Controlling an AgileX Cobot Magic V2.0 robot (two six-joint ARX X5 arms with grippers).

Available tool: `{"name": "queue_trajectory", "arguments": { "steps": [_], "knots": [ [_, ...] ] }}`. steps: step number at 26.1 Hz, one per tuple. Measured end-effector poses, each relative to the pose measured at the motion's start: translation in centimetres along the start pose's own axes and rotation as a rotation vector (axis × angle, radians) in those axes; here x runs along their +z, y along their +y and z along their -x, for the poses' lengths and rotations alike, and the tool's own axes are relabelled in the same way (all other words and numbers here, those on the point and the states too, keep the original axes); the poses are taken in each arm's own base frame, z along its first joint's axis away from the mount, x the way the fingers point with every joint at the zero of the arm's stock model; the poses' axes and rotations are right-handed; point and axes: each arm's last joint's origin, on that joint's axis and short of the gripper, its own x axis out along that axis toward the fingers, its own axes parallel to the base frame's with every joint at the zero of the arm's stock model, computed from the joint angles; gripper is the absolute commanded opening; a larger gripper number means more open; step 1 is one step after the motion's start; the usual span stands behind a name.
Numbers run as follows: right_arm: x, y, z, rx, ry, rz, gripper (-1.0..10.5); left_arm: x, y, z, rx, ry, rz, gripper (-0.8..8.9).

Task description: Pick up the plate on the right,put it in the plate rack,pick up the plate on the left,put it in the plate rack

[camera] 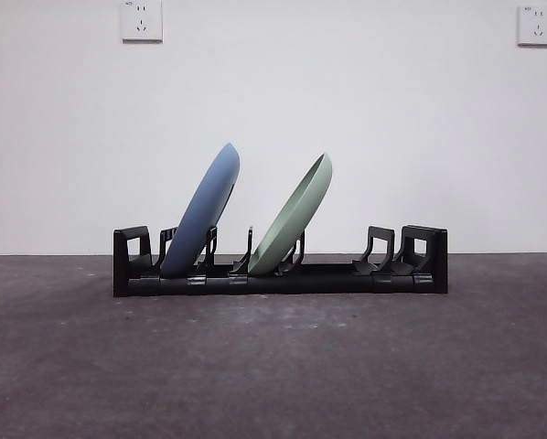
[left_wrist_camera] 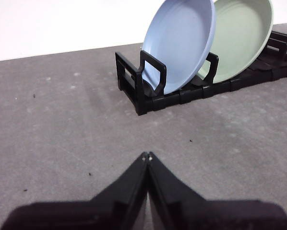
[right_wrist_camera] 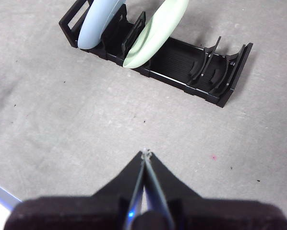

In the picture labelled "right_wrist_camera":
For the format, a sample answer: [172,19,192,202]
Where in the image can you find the pale green round plate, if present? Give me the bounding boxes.
[122,0,190,69]

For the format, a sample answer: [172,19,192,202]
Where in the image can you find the pale blue round plate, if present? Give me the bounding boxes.
[77,0,127,50]

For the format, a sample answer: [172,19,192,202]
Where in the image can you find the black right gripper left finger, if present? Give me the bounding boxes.
[3,150,146,230]

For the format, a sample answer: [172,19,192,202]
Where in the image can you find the black plastic plate rack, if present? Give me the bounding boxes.
[58,0,254,108]

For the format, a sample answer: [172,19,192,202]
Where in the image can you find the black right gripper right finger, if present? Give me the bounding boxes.
[145,152,287,230]

